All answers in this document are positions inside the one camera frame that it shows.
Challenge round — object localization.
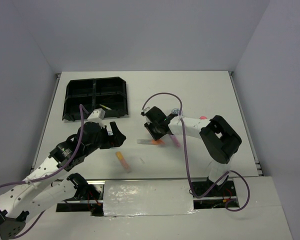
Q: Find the thin yellow highlighter pen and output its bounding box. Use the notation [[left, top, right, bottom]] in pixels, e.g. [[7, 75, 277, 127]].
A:
[[100, 104, 112, 110]]

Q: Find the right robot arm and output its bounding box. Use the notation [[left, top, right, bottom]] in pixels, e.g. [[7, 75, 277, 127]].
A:
[[141, 106, 242, 199]]

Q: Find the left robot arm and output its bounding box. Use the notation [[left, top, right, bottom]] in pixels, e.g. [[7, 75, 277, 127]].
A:
[[0, 121, 126, 240]]

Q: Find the orange-capped pink glue stick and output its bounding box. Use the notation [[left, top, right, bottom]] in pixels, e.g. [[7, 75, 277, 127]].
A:
[[115, 151, 131, 173]]

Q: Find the orange-capped clear marker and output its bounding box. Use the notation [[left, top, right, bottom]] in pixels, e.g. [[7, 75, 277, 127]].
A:
[[136, 139, 165, 146]]

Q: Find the blue paint jar right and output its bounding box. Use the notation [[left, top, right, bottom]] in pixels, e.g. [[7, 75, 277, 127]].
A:
[[171, 108, 183, 116]]

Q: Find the pink-capped glitter bottle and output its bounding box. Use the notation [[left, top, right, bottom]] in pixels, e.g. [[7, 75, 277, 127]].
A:
[[199, 116, 208, 120]]

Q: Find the black four-compartment organizer tray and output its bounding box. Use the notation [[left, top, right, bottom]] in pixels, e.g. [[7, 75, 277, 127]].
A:
[[62, 76, 129, 122]]

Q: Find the silver foil-covered panel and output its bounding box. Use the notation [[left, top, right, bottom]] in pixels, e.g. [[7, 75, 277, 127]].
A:
[[103, 180, 196, 217]]

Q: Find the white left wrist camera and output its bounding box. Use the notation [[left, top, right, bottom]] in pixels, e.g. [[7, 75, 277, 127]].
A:
[[87, 108, 106, 128]]

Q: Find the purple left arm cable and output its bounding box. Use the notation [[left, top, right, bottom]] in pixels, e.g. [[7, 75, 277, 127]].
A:
[[0, 104, 91, 238]]

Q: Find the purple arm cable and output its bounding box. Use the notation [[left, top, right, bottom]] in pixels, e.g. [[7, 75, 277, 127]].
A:
[[141, 92, 251, 213], [0, 104, 91, 238]]

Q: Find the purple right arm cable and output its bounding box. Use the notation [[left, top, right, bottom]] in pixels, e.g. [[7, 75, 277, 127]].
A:
[[141, 92, 251, 213]]

